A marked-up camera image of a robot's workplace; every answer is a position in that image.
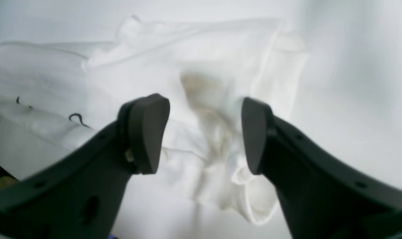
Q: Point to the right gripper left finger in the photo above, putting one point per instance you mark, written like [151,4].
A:
[80,196]

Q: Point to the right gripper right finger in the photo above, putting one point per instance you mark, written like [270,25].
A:
[320,196]

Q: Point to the white printed T-shirt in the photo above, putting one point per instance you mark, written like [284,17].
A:
[55,97]

